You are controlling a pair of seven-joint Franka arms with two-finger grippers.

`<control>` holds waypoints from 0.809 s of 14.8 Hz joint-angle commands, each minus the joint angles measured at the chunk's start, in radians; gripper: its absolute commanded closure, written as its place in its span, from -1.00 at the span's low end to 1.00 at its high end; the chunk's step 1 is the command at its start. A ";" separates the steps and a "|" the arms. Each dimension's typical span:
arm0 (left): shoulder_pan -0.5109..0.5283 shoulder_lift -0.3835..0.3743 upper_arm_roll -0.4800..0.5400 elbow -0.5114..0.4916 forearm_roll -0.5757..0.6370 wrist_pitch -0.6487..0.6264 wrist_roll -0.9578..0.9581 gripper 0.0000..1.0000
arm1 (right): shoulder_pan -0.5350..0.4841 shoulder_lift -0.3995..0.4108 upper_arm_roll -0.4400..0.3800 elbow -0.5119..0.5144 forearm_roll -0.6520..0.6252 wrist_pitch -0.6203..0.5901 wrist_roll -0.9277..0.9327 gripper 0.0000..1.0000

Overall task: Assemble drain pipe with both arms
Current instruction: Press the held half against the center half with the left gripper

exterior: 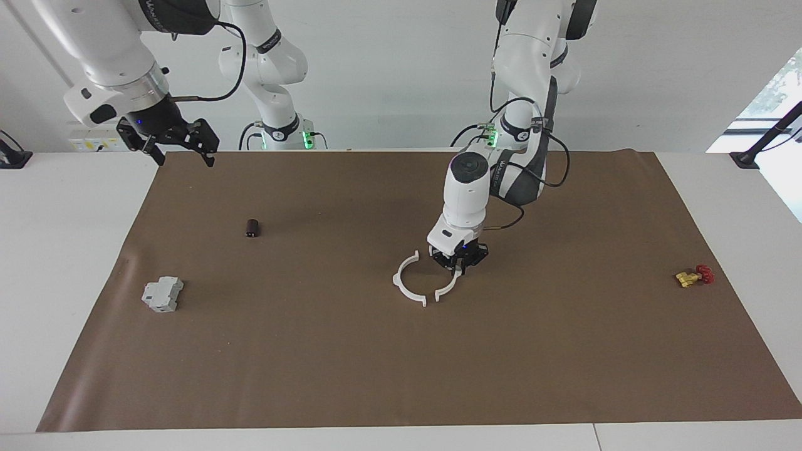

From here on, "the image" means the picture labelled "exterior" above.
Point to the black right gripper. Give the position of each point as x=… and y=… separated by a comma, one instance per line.
x=156, y=119

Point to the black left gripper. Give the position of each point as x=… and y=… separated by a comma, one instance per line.
x=451, y=252

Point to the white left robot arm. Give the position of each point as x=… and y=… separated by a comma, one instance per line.
x=467, y=188

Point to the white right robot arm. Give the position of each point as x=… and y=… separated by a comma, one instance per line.
x=106, y=50

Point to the black stand arm with base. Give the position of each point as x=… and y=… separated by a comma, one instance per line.
x=774, y=130

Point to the brown paper table mat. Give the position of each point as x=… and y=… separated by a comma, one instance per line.
x=401, y=363

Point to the small dark cylinder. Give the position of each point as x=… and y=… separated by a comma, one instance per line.
x=252, y=228

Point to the black table clamp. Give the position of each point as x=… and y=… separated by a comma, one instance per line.
x=14, y=158

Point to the grey circuit breaker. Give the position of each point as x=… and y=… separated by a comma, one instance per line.
x=161, y=294

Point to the bright window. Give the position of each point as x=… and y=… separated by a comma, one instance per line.
x=786, y=188

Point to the white wall socket strip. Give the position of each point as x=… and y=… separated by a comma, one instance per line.
x=88, y=141

